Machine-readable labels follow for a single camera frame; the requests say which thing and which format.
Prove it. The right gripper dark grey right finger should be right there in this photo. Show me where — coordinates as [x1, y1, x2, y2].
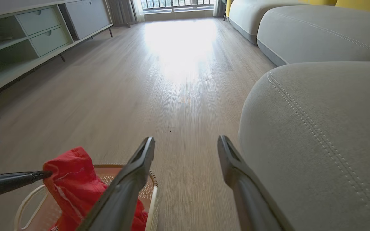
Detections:
[217, 135, 296, 231]

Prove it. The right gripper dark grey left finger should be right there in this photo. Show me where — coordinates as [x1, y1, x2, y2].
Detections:
[76, 136, 156, 231]

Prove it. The red garment with white stripes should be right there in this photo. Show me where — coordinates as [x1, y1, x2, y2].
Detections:
[43, 147, 148, 231]

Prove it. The cream plastic basket brown rim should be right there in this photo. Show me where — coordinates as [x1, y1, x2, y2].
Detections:
[14, 164, 159, 231]

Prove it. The grey sofa seat double stitching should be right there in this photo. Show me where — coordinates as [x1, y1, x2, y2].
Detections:
[238, 61, 370, 231]

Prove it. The grey sofa seat single seam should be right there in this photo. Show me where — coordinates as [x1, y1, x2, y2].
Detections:
[256, 5, 370, 67]

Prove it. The grey sofa end seat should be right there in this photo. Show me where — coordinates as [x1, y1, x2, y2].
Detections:
[228, 0, 307, 45]

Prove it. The pale green TV cabinet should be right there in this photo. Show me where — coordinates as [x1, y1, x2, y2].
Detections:
[0, 0, 114, 120]

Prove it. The pale green cabinet drawer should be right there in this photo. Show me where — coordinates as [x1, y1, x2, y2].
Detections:
[30, 26, 70, 57]
[16, 7, 62, 36]

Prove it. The grey cabinet door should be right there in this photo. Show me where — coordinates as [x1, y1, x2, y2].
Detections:
[64, 0, 112, 40]

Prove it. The grey curtain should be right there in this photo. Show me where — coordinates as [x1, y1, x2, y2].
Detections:
[106, 0, 145, 28]
[213, 0, 227, 18]

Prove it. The balcony window with railing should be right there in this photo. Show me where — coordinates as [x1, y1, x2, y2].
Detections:
[140, 0, 216, 13]

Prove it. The yellow sofa back cushion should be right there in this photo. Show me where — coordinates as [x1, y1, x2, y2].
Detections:
[335, 0, 370, 15]
[299, 0, 337, 6]

